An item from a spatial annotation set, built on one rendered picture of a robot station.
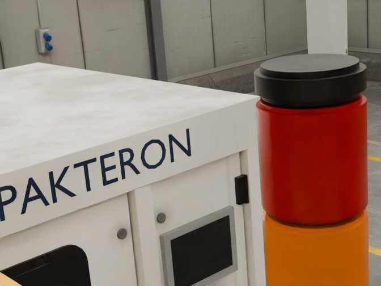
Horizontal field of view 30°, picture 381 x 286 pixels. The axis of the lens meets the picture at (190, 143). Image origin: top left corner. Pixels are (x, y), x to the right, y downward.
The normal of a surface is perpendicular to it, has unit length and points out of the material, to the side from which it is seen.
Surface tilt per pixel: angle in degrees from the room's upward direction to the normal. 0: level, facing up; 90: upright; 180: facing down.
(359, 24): 90
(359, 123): 90
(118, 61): 90
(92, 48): 90
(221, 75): 38
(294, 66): 0
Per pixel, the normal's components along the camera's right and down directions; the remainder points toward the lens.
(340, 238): 0.33, 0.24
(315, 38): -0.75, 0.25
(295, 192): -0.44, 0.29
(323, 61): -0.08, -0.96
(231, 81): 0.65, 0.16
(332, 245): 0.07, 0.28
